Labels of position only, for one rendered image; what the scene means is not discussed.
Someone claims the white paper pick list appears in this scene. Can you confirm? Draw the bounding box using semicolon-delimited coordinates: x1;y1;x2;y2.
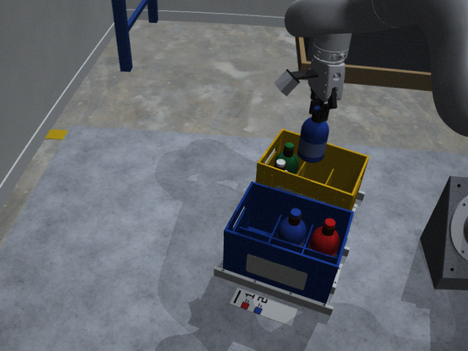
230;288;297;327

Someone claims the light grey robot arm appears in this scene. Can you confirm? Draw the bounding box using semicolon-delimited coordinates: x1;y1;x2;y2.
274;0;468;261

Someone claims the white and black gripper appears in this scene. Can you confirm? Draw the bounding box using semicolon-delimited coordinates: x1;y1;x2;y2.
308;55;345;122

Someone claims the red bottle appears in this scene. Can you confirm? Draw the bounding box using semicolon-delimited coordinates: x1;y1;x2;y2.
309;218;340;257

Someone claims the green bottle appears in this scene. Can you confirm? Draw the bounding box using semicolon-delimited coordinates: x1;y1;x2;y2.
275;142;299;175

